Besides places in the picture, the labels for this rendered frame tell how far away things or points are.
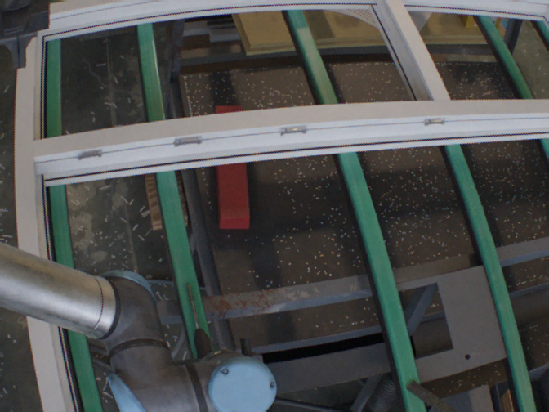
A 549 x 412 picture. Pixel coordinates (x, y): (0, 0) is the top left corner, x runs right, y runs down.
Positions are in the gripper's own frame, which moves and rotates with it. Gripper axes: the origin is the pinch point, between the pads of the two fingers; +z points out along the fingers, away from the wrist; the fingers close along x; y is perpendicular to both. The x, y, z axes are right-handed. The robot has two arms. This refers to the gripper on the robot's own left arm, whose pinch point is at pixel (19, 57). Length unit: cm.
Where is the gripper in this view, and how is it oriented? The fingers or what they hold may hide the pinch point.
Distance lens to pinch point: 162.6
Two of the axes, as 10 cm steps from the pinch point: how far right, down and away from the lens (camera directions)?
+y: -2.0, -8.1, 5.5
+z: -0.9, 5.8, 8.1
